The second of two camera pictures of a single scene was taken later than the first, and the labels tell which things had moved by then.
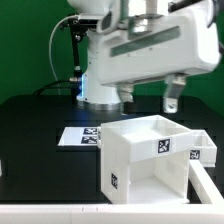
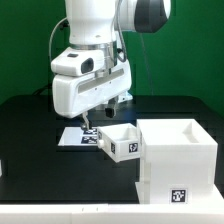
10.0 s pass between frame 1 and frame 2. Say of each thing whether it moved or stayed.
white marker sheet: stayed
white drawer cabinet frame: moved
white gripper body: moved
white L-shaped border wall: stayed
